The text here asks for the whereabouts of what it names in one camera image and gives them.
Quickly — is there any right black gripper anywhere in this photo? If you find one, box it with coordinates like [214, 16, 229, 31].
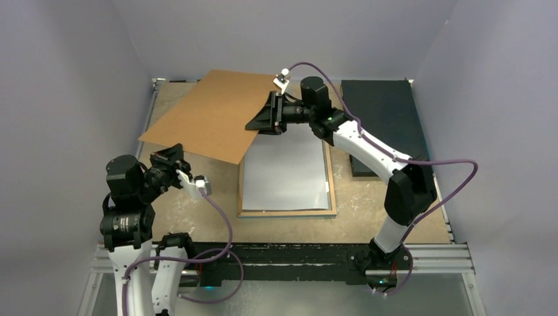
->
[246, 93, 315, 138]

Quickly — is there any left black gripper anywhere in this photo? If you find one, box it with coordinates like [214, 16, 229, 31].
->
[138, 142, 193, 200]

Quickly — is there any brown cardboard backing board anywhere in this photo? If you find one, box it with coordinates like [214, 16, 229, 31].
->
[140, 70, 276, 165]

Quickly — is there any blue wooden picture frame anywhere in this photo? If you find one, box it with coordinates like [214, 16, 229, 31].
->
[237, 126, 338, 219]

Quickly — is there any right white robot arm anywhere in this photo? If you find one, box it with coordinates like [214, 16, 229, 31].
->
[245, 76, 437, 268]

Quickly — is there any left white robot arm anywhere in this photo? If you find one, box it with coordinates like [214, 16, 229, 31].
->
[99, 144, 196, 315]

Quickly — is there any dark blue foam pad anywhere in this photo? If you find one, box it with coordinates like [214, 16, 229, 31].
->
[340, 78, 430, 161]

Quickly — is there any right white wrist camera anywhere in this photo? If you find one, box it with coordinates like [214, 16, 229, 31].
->
[273, 68, 291, 95]

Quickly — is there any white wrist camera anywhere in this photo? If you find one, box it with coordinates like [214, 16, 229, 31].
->
[176, 170, 212, 199]
[273, 68, 291, 95]

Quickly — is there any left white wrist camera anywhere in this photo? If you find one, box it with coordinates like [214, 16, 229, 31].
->
[176, 170, 212, 199]

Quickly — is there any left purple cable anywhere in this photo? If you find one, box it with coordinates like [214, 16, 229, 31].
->
[121, 188, 245, 316]

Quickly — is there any purple cable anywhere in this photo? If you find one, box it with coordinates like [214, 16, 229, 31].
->
[121, 188, 245, 316]
[288, 61, 480, 298]

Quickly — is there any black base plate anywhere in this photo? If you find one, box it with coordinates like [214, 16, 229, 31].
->
[184, 242, 411, 288]

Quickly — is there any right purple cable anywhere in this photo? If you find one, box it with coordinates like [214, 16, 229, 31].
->
[288, 61, 480, 298]

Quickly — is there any aluminium rail frame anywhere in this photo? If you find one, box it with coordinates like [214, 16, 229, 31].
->
[76, 78, 487, 316]

